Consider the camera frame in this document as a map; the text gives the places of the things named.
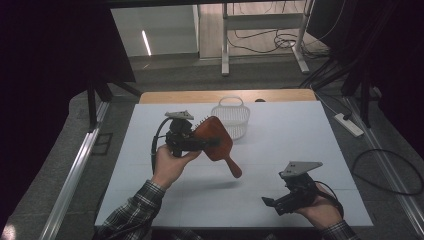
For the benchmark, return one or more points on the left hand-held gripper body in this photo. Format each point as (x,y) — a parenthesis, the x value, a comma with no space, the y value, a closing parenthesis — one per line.
(181,138)

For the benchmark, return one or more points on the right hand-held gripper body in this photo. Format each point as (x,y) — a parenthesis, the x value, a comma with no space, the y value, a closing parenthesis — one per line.
(298,195)

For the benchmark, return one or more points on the brown wooden hairbrush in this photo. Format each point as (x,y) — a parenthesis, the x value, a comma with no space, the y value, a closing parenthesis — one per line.
(216,131)

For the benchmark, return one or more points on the white plastic basket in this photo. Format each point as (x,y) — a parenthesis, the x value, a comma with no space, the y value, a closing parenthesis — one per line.
(236,116)

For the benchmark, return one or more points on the person's right hand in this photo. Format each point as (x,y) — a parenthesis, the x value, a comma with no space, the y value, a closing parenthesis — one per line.
(321,210)

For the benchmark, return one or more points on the person's left hand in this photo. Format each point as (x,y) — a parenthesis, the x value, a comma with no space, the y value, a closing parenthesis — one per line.
(168,166)

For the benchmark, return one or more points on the wooden table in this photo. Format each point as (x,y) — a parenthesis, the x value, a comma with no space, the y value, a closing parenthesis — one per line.
(186,96)

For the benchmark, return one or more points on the white foam board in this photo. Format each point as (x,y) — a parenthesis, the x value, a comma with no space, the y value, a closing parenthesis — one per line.
(283,133)

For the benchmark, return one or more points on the dark round table grommet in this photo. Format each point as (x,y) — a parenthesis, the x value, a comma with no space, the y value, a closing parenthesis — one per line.
(260,100)

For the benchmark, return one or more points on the grey floor outlet plate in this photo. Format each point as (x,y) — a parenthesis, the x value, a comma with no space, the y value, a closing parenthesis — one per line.
(102,144)

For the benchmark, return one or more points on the white power strip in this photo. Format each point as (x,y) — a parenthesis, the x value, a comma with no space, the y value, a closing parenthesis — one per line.
(348,125)

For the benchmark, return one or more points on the black metal stand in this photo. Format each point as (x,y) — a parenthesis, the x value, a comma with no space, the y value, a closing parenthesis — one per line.
(91,103)
(365,100)

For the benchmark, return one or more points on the white cabinet panel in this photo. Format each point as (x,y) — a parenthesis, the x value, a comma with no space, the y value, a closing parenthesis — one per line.
(166,30)

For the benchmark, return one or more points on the black curtain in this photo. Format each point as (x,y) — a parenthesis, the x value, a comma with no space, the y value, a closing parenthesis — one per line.
(43,50)
(400,66)

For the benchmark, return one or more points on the aluminium floor rail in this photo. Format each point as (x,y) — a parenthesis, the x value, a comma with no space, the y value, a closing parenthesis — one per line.
(383,160)
(71,180)

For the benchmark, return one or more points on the white metal desk frame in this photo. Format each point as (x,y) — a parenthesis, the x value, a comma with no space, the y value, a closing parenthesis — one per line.
(263,21)

